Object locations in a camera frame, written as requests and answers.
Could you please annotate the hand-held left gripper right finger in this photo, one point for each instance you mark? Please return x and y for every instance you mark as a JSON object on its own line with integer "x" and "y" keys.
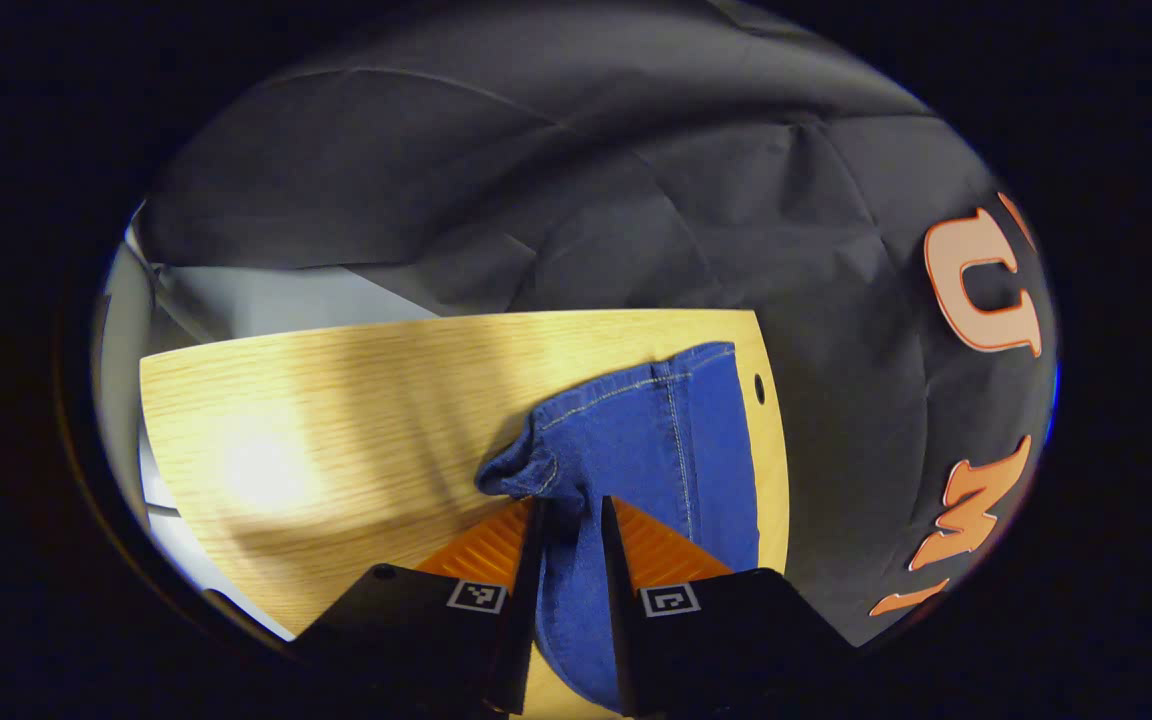
{"x": 618, "y": 620}

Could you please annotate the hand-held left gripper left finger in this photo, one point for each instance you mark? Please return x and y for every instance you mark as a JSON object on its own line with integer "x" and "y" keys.
{"x": 526, "y": 600}

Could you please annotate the blue denim jeans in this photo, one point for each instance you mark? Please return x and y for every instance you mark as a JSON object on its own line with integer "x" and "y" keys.
{"x": 636, "y": 430}

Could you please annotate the black backdrop cloth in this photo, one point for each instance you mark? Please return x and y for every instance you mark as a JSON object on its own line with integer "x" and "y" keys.
{"x": 636, "y": 200}

